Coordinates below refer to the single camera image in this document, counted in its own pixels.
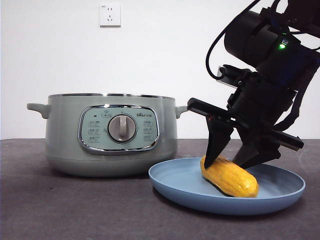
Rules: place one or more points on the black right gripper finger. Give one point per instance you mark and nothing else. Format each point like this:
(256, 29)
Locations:
(218, 140)
(252, 150)

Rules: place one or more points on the yellow corn cob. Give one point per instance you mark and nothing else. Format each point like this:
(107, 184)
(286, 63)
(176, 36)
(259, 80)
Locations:
(230, 177)

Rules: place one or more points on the blue round plate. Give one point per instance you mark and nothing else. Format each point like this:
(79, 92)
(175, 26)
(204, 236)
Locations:
(180, 185)

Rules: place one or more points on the pale green electric steamer pot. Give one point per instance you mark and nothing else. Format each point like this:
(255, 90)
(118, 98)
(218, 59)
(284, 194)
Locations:
(65, 140)

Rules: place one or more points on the pale grey right wrist camera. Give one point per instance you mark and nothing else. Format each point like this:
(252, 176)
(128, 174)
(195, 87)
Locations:
(220, 73)

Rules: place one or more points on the white wall power socket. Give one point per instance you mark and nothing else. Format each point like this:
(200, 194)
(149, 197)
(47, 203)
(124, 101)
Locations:
(110, 15)

